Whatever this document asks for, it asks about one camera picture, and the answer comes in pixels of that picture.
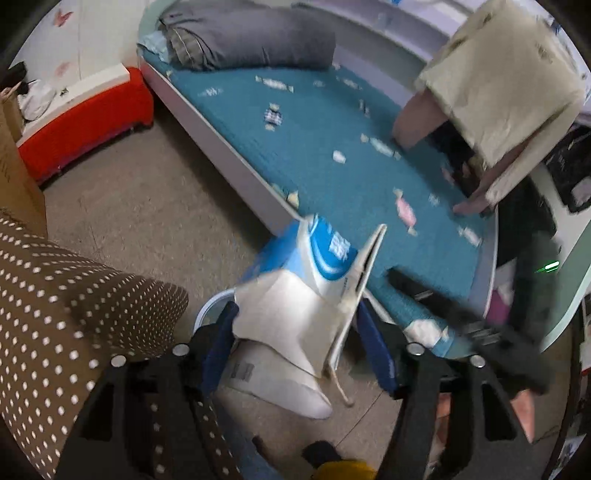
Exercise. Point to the yellow rounded object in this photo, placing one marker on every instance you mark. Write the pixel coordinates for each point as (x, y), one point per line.
(344, 470)

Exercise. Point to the lilac shelf unit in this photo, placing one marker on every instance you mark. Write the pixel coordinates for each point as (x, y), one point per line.
(397, 23)

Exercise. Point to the pink butterfly wall sticker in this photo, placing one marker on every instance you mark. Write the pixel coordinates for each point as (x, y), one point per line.
(62, 14)

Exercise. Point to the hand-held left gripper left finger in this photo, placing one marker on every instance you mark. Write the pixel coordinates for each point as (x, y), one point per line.
(217, 344)

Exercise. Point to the red bench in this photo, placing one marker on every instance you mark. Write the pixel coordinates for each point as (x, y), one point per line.
(87, 124)

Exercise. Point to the person's denim trouser leg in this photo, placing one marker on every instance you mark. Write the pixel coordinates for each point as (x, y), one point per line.
(249, 447)

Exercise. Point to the grey pillow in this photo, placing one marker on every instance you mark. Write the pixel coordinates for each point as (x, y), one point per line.
(249, 37)

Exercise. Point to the pink garment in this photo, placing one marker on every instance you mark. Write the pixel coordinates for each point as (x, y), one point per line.
(418, 120)

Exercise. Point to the bed with teal sheet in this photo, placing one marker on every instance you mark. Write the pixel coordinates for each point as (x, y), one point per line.
(323, 161)

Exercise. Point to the white blue paper bag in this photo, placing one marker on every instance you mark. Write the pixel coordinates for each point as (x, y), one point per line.
(300, 295)

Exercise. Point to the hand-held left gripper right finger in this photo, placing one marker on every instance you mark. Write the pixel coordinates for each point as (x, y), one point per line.
(377, 353)

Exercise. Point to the pale pink wall sticker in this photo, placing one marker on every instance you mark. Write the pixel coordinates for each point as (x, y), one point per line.
(64, 69)

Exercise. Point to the large printed cardboard box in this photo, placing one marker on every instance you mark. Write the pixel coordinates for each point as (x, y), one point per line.
(16, 175)

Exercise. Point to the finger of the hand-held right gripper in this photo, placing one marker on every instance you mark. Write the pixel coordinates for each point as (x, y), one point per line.
(429, 300)

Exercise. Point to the black bag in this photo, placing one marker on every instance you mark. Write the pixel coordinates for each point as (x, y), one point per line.
(572, 166)

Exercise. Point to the bin with white liner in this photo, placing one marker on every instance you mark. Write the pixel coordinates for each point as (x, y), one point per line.
(277, 385)

